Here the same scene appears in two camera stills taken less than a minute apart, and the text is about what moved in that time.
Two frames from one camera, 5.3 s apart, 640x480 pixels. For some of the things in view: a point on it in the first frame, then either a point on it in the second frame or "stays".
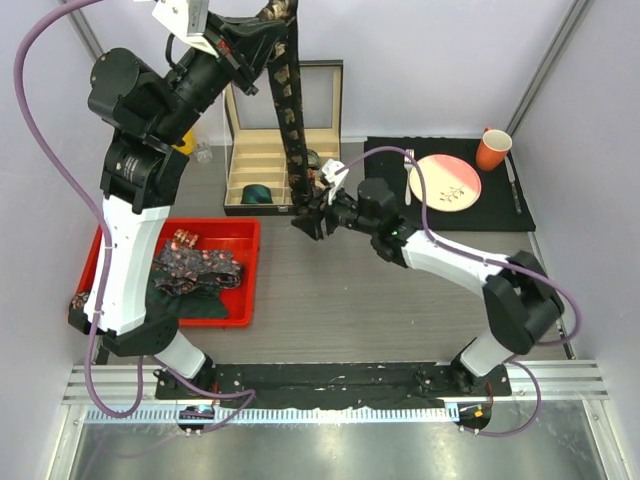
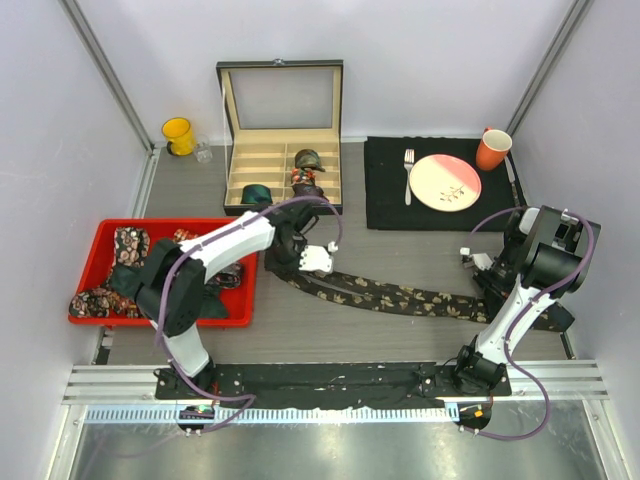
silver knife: [513, 186] stays
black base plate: [403, 385] stays
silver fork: [408, 164] stays
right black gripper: [327, 207] → [494, 291]
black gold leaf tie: [286, 81] → [411, 299]
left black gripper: [244, 46] → [272, 265]
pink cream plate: [451, 184] stays
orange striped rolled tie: [184, 239] stays
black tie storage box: [255, 164] stays
